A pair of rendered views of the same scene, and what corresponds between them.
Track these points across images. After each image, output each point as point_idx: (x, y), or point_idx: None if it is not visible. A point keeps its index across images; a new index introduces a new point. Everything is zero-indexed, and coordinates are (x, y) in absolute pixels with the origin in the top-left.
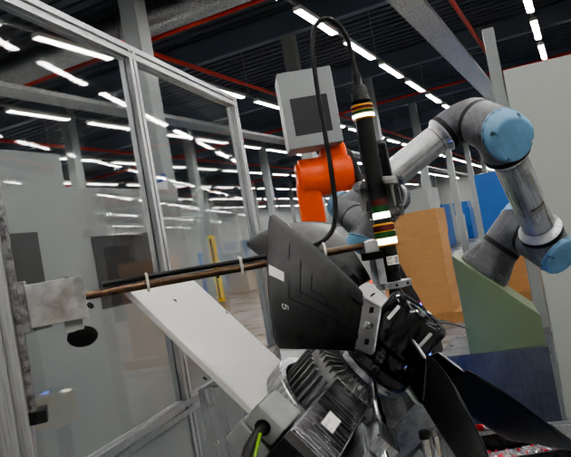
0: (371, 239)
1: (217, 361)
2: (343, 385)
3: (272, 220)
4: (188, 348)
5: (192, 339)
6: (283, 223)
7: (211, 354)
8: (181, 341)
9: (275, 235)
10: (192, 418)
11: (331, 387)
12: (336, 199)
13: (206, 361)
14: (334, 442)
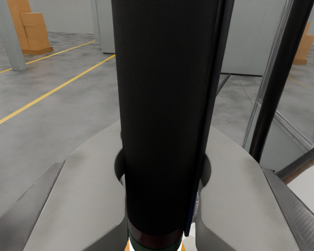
0: (184, 241)
1: (297, 194)
2: (195, 222)
3: (226, 76)
4: (307, 169)
5: None
6: (222, 83)
7: (307, 192)
8: None
9: (219, 85)
10: None
11: (196, 201)
12: (252, 136)
13: (293, 181)
14: None
